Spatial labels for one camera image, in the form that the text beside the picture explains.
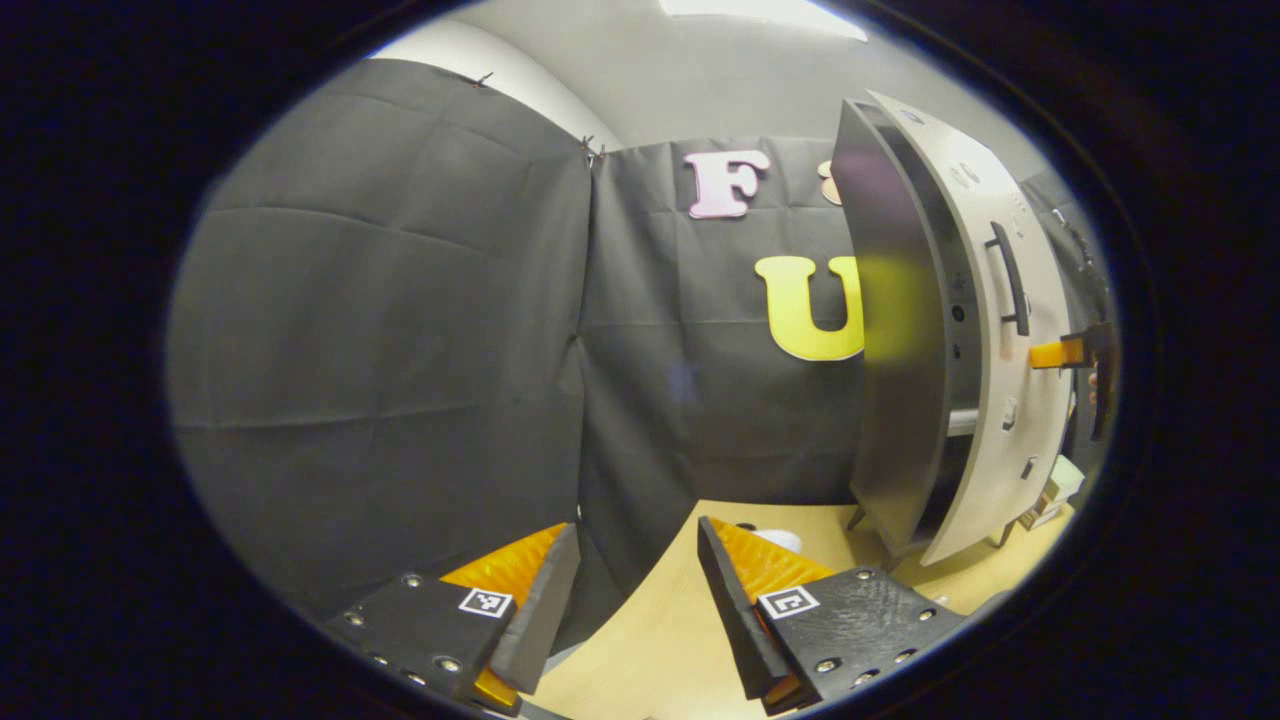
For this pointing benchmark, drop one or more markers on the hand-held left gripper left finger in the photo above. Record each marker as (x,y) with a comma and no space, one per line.
(545,610)

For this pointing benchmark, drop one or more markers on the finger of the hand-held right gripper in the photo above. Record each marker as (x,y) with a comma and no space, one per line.
(1055,353)

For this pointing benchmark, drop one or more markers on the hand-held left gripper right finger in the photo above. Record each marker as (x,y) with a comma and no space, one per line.
(730,610)

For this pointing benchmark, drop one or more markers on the grey cabinet door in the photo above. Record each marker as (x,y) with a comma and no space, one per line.
(990,500)

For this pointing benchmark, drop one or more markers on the grey cabinet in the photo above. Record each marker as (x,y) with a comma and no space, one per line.
(890,400)

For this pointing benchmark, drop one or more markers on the white fluffy cloth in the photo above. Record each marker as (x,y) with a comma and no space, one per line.
(785,541)

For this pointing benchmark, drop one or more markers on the pale green box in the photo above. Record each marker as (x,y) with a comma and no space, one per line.
(1068,478)

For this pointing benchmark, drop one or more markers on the black backdrop cloth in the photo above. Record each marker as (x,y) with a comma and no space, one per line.
(400,300)

